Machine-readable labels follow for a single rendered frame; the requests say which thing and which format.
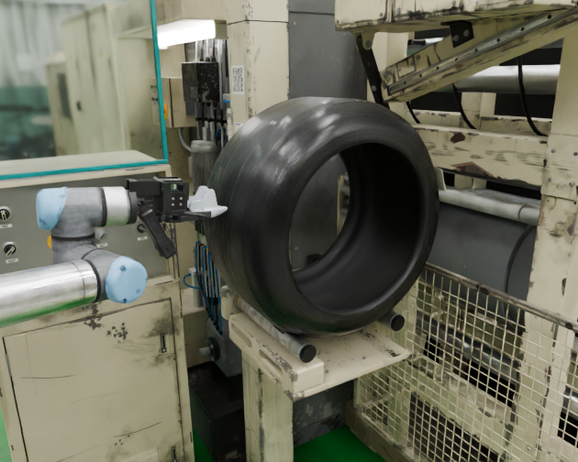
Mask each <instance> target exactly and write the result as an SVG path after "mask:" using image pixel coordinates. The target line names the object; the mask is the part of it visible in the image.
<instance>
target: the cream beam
mask: <svg viewBox="0 0 578 462"><path fill-rule="evenodd" d="M576 3H577V0H335V30H341V31H352V30H359V29H376V30H379V32H385V33H405V32H413V31H422V30H431V29H439V28H449V27H450V26H441V25H440V22H447V21H454V20H465V21H470V22H472V23H473V22H475V21H478V20H486V19H495V18H502V17H518V16H525V15H534V14H542V13H549V12H557V11H565V10H571V8H574V7H575V4H576Z"/></svg>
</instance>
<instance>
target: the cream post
mask: <svg viewBox="0 0 578 462"><path fill-rule="evenodd" d="M226 11H227V31H228V70H229V90H230V111H231V131H232V136H233V135H234V134H235V133H236V123H241V124H243V125H244V124H245V123H246V122H247V121H249V120H250V119H251V118H252V117H254V116H255V115H257V114H258V113H259V112H261V111H263V110H265V109H267V108H268V107H270V106H272V105H276V104H278V103H280V102H282V101H286V100H289V27H288V0H226ZM236 65H243V70H244V94H233V93H232V73H231V66H236ZM241 355H242V376H243V396H244V416H245V436H246V454H247V462H294V439H293V401H292V400H291V399H290V398H289V397H288V396H287V395H286V394H285V393H284V392H283V391H282V390H281V389H280V388H279V387H278V386H277V385H276V384H275V383H274V382H273V381H272V380H271V379H270V378H269V377H268V376H267V375H266V374H265V373H264V372H263V371H262V370H261V369H260V368H259V367H258V366H257V365H256V364H255V363H254V362H253V361H252V360H251V359H250V358H249V357H248V356H247V355H246V354H245V353H244V352H243V351H242V350H241Z"/></svg>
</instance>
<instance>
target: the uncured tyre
mask: <svg viewBox="0 0 578 462"><path fill-rule="evenodd" d="M367 102H369V103H366V102H356V101H354V100H352V99H350V98H331V97H313V96H308V97H298V98H293V99H289V100H286V101H282V102H280V103H278V104H274V105H272V106H270V107H268V108H267V109H265V110H263V111H261V112H259V113H258V114H257V115H255V116H254V117H252V118H251V119H250V120H249V121H247V122H246V123H245V124H244V125H243V126H242V127H241V128H240V129H239V130H238V131H237V132H236V133H235V134H234V135H233V136H232V137H231V139H230V140H229V141H228V143H227V144H226V146H225V147H224V148H223V149H222V151H221V153H220V154H219V156H218V158H217V161H216V163H215V165H214V168H213V169H212V172H211V174H210V177H209V180H208V184H207V186H206V187H207V188H208V189H212V190H214V192H215V195H216V198H217V205H219V206H226V207H227V208H228V209H227V211H226V212H224V213H223V214H221V215H218V216H216V217H212V218H209V219H205V220H204V230H205V237H206V244H207V247H208V250H209V253H210V256H211V259H212V260H213V263H214V265H215V267H216V269H217V272H218V273H219V275H220V277H221V278H222V280H223V281H224V282H225V283H226V284H227V286H228V287H229V288H230V289H231V290H232V291H233V292H235V293H236V294H237V295H238V297H240V298H241V299H242V300H243V301H245V302H246V303H247V304H249V305H250V306H251V307H252V308H254V309H255V310H256V311H257V312H258V313H260V314H261V315H262V316H264V317H265V318H266V319H267V320H269V321H270V322H271V323H273V324H274V325H276V326H278V327H280V328H281V329H283V330H285V331H287V332H290V333H293V334H296V335H300V336H306V337H311V338H334V337H339V336H345V335H349V334H351V333H354V332H356V331H359V330H361V329H362V328H364V327H366V326H367V325H370V324H371V323H373V322H374V321H376V320H377V319H379V318H380V317H382V316H383V315H385V314H387V313H388V312H389V311H390V310H391V309H393V308H394V307H395V306H396V305H397V304H398V303H399V302H400V301H401V300H402V299H403V298H404V297H405V295H406V294H407V293H408V292H409V290H410V289H411V288H412V286H413V285H414V283H415V282H416V280H417V278H418V276H419V275H420V273H421V271H422V269H423V268H424V266H425V264H426V262H427V260H428V256H429V254H430V251H431V249H432V246H433V243H434V239H435V235H436V231H437V226H438V220H439V189H438V184H437V179H436V174H435V171H434V167H433V163H432V160H431V157H430V155H429V153H428V149H427V147H426V145H425V143H424V142H423V140H422V138H421V137H420V135H419V134H418V133H417V132H416V130H415V129H414V128H413V127H412V126H411V125H410V124H409V123H408V122H407V121H406V120H405V119H404V118H403V117H401V116H400V115H398V114H397V113H395V112H393V111H391V110H389V109H388V108H386V107H384V106H382V105H380V104H377V103H374V102H370V101H367ZM273 119H281V120H280V121H278V122H277V123H276V124H275V125H274V126H266V125H267V124H268V123H270V122H271V121H272V120H273ZM337 154H339V155H340V157H341V159H342V160H343V163H344V165H345V167H346V170H347V173H348V177H349V182H350V203H349V209H348V213H347V216H346V219H345V222H344V225H343V227H342V228H341V231H340V233H339V235H338V237H337V238H336V240H335V241H334V243H333V244H332V245H331V247H330V248H329V249H328V250H327V251H326V252H325V253H324V254H323V255H322V256H321V257H320V258H318V259H317V260H316V261H314V262H313V263H311V264H309V265H308V266H306V267H304V268H301V269H298V270H294V271H292V268H291V263H290V257H289V236H290V228H291V224H292V220H293V216H294V212H295V208H296V206H297V203H298V201H299V199H300V197H301V195H302V193H303V191H304V189H305V187H306V186H307V184H308V183H309V181H310V180H311V179H312V177H313V176H314V175H315V173H316V172H317V171H318V170H319V169H320V168H321V167H322V166H323V165H324V164H325V163H326V162H327V161H328V160H330V159H331V158H332V157H334V156H335V155H337Z"/></svg>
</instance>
